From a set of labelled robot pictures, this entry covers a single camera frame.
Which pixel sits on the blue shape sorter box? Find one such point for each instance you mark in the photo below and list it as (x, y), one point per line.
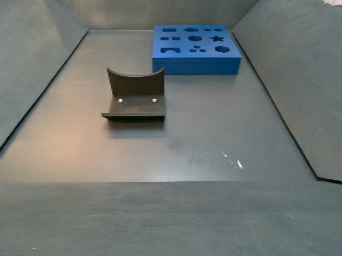
(194, 50)

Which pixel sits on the black curved holder bracket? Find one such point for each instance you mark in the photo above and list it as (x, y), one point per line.
(138, 95)

